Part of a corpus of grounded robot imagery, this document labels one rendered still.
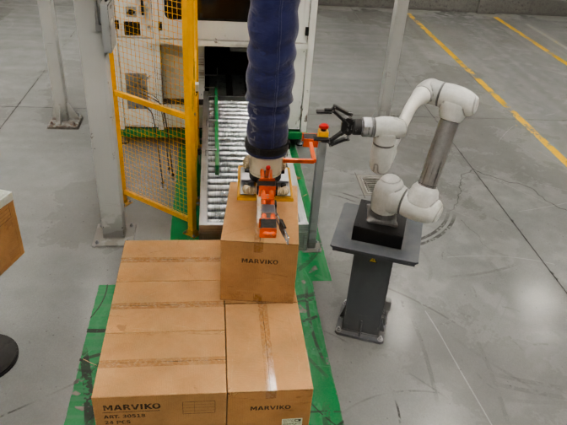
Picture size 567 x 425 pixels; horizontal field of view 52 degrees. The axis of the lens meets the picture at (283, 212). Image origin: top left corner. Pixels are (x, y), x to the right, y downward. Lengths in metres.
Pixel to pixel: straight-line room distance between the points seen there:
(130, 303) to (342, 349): 1.37
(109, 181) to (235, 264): 1.63
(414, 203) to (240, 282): 1.04
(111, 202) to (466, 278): 2.70
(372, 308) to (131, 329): 1.50
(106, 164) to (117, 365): 1.82
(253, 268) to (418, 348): 1.34
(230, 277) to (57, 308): 1.43
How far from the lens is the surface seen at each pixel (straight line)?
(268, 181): 2.84
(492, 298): 4.46
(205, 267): 3.42
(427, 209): 3.23
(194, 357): 2.90
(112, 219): 4.55
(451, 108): 3.13
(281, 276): 3.07
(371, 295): 3.64
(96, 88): 4.08
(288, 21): 2.68
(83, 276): 4.33
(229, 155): 4.67
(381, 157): 2.75
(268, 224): 2.51
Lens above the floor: 2.66
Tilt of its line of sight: 33 degrees down
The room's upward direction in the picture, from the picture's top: 4 degrees clockwise
